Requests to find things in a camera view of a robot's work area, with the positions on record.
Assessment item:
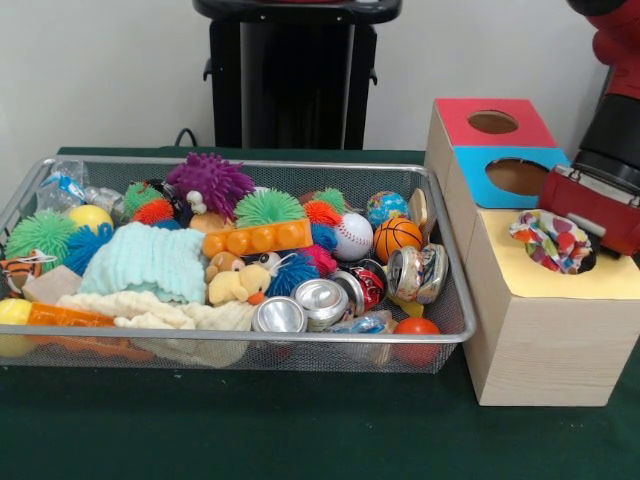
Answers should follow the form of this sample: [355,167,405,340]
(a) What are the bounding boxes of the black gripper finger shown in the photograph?
[574,242,604,275]

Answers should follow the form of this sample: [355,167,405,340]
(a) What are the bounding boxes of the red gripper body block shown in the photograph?
[537,164,640,259]

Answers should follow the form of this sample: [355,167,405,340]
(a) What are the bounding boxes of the multicolour dotted wrapper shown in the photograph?
[508,209,594,275]

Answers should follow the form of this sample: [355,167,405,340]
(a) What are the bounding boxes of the wooden box with three holes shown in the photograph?
[424,97,640,407]

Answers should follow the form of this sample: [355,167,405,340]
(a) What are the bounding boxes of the silver drink can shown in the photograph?
[387,242,450,306]

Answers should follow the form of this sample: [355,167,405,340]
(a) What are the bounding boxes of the red-orange ball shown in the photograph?
[392,316,442,366]

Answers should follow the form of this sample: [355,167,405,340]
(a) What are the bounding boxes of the small basketball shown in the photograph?
[373,217,425,264]

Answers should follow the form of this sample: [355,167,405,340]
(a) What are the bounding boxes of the small baseball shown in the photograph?
[332,212,375,261]

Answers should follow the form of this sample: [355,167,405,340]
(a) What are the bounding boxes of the bright green spiky ball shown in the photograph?
[233,187,307,227]

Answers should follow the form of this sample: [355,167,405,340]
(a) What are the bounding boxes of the orange toy building brick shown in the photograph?
[202,217,315,260]

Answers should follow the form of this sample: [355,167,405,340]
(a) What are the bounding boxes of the yellow plush duck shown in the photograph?
[207,263,274,307]

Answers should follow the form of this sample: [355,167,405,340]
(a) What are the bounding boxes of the dark green table cloth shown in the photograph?
[0,145,640,480]

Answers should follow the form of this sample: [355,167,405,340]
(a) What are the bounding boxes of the purple spiky toy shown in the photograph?
[166,152,255,221]

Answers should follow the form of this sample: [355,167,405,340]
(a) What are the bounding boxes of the mint green cloth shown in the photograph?
[78,222,207,305]

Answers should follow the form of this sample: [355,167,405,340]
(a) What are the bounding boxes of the blue spiky ball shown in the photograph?
[64,222,115,276]

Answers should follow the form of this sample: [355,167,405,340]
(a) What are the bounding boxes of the shallow wire mesh bin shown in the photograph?
[0,155,477,375]

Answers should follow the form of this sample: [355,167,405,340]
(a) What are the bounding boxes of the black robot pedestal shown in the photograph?
[192,0,404,150]

